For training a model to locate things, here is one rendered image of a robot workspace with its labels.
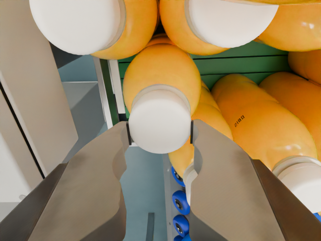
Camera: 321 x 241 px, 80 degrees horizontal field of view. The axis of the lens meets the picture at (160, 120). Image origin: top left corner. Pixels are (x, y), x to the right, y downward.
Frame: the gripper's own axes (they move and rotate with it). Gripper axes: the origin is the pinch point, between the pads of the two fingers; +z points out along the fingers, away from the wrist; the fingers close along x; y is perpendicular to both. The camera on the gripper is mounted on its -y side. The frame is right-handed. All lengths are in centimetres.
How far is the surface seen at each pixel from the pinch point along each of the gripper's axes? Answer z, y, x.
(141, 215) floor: 111, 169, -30
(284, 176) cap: 0.6, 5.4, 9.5
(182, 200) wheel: 13.0, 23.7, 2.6
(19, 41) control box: 5.8, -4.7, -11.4
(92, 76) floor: 110, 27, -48
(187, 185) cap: 0.0, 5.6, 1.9
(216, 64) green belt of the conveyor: 20.3, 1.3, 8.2
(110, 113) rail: 12.4, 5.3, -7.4
